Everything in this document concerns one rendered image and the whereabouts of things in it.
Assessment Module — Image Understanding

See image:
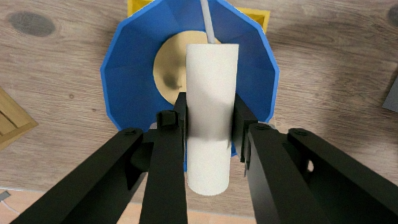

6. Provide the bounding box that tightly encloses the blue bucket with white handle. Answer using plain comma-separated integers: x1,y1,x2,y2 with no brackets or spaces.
100,0,280,195

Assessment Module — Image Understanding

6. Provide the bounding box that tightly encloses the wooden crate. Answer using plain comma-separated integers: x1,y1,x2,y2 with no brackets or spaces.
0,87,38,151

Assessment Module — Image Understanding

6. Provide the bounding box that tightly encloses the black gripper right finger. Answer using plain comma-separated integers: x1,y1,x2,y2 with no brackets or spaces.
232,92,398,224

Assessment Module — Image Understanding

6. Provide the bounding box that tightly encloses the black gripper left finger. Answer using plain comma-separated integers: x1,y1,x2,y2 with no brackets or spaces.
8,92,188,224

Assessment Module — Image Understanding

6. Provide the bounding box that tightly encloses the yellow shallow tray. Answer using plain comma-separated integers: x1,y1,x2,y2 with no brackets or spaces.
128,0,270,34

